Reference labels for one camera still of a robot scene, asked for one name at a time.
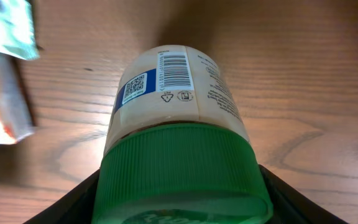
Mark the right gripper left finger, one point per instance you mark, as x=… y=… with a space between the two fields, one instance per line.
x=76 y=207

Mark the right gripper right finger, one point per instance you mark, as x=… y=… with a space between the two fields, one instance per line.
x=291 y=207

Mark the orange white box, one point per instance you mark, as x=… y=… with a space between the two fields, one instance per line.
x=15 y=120

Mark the green-lidded white jar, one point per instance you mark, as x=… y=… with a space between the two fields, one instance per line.
x=177 y=150

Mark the mint green wipes packet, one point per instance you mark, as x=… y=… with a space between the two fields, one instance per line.
x=17 y=32

